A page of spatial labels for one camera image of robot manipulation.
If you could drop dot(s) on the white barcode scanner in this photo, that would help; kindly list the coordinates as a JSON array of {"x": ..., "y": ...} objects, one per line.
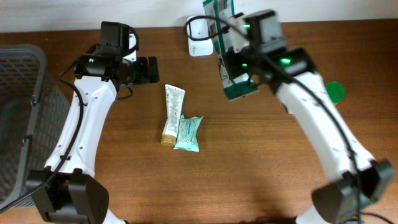
[{"x": 198, "y": 29}]

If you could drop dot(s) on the white cream tube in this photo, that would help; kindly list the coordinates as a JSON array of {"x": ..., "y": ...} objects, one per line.
[{"x": 174, "y": 102}]

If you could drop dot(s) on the grey plastic basket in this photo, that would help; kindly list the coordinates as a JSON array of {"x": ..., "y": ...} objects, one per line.
[{"x": 33, "y": 112}]

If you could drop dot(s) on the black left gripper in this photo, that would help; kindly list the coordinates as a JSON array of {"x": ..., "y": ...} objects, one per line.
[{"x": 152, "y": 69}]

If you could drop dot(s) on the green lid seasoning jar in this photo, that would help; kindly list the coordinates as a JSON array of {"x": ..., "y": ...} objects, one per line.
[{"x": 336, "y": 92}]

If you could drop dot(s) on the green glove package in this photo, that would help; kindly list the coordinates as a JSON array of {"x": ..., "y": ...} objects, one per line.
[{"x": 235, "y": 81}]

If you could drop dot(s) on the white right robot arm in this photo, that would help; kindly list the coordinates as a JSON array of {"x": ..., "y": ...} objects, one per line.
[{"x": 356, "y": 179}]

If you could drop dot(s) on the light green wipes pack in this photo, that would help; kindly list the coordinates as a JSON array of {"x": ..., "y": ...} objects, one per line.
[{"x": 187, "y": 133}]

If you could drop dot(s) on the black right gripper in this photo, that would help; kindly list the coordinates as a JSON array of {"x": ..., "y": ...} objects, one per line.
[{"x": 235, "y": 67}]

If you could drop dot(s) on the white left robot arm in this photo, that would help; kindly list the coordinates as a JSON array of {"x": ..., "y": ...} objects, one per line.
[{"x": 65, "y": 190}]

